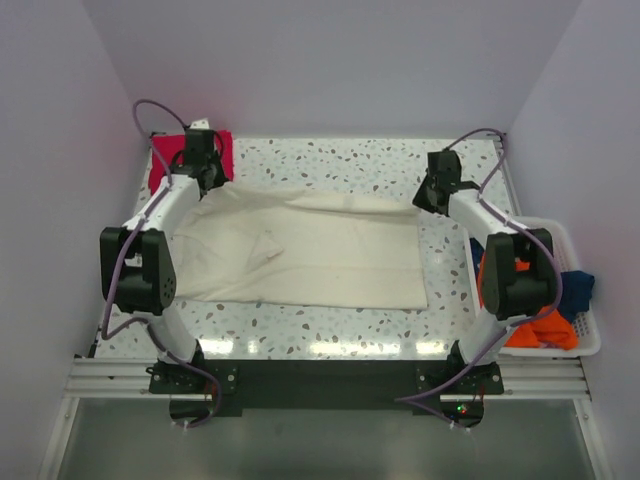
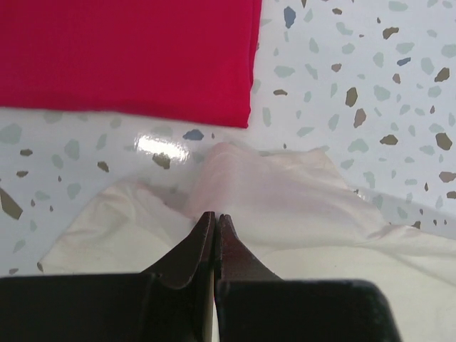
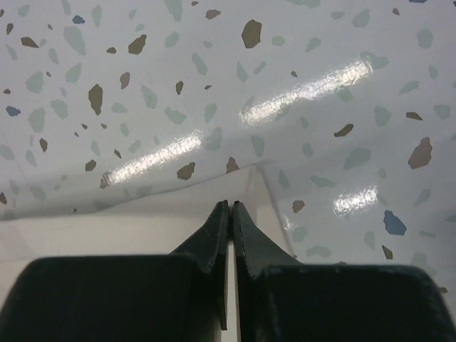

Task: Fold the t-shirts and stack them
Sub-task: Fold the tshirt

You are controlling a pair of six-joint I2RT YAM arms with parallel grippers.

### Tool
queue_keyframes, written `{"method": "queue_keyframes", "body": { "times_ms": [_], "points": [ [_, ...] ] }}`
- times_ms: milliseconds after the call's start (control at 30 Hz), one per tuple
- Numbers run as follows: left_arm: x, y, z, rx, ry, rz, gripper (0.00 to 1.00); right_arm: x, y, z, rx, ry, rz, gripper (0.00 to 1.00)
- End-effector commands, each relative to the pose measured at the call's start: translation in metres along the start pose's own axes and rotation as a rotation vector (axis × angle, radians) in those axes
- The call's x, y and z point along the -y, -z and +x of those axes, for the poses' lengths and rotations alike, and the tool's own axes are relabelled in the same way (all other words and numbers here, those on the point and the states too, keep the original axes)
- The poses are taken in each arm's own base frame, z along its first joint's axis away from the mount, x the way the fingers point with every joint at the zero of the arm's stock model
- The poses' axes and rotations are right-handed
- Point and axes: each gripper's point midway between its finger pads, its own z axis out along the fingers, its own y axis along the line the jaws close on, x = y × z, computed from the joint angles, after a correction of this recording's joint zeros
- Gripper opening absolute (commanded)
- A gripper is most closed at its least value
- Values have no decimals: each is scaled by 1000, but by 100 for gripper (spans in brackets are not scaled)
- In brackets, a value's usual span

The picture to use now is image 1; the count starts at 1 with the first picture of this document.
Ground aluminium table frame rail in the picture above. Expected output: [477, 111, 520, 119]
[64, 130, 594, 401]

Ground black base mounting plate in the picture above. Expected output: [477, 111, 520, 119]
[149, 358, 504, 419]

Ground navy blue t shirt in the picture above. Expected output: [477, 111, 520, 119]
[470, 238, 595, 324]

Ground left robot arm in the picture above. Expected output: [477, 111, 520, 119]
[99, 127, 228, 392]

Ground folded red t shirt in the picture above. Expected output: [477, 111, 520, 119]
[147, 130, 234, 194]

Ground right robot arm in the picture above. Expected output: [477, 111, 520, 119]
[413, 150, 562, 393]

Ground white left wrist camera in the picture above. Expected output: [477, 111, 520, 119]
[188, 118, 210, 130]

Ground cream white t shirt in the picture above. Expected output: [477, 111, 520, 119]
[171, 183, 428, 310]

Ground orange t shirt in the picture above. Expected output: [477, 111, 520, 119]
[477, 257, 580, 351]

